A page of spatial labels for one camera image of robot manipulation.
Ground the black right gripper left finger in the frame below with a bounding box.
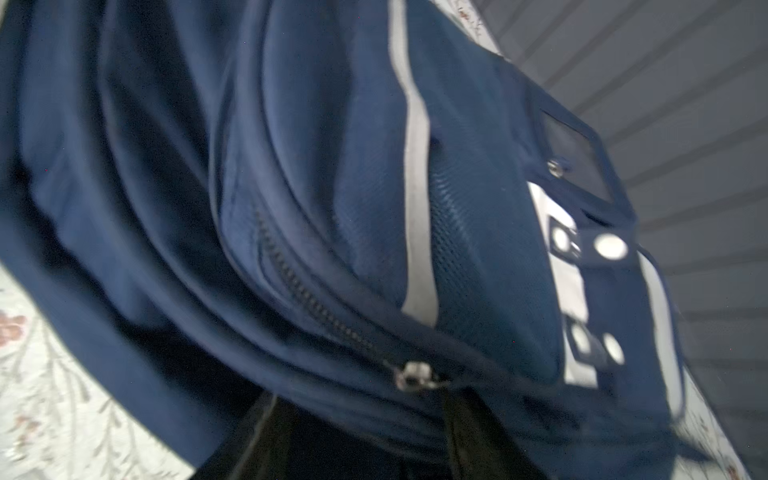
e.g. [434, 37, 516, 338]
[191, 393, 294, 480]

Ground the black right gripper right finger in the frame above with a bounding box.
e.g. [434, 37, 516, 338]
[442, 389, 546, 480]

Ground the navy blue student backpack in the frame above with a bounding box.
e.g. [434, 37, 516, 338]
[1, 1, 705, 479]

